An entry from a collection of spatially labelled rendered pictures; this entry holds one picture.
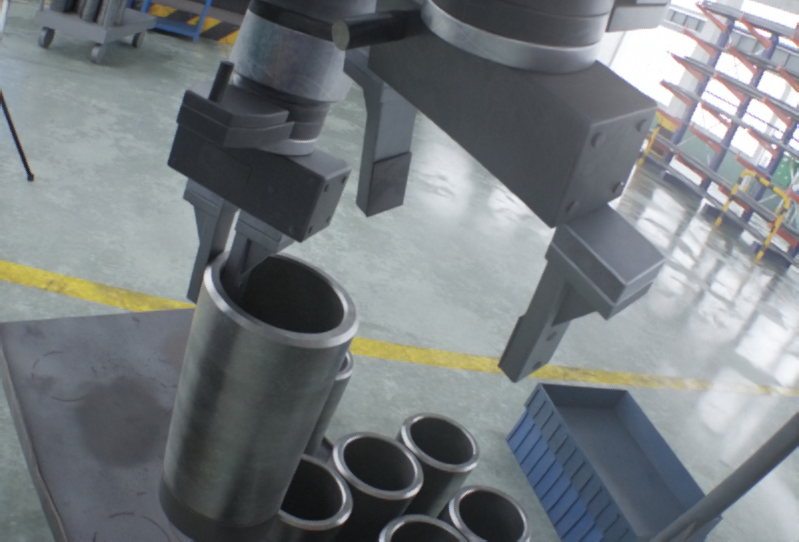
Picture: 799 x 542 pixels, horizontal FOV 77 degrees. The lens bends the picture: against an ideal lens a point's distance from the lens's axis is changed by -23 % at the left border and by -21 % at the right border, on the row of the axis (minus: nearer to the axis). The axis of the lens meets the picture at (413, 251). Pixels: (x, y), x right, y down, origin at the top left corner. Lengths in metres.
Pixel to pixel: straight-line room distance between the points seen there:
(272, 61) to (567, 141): 0.23
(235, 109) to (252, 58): 0.05
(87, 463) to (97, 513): 0.10
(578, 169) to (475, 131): 0.05
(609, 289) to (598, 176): 0.04
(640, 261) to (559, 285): 0.04
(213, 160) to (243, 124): 0.09
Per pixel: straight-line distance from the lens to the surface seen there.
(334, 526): 0.72
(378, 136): 0.34
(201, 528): 0.59
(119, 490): 1.02
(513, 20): 0.22
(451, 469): 0.86
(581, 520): 1.67
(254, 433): 0.48
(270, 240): 0.45
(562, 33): 0.22
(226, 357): 0.44
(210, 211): 0.47
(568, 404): 1.95
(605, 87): 0.24
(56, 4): 4.26
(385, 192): 0.37
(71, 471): 1.03
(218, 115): 0.36
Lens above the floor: 1.07
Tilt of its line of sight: 22 degrees down
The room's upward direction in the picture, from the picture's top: 25 degrees clockwise
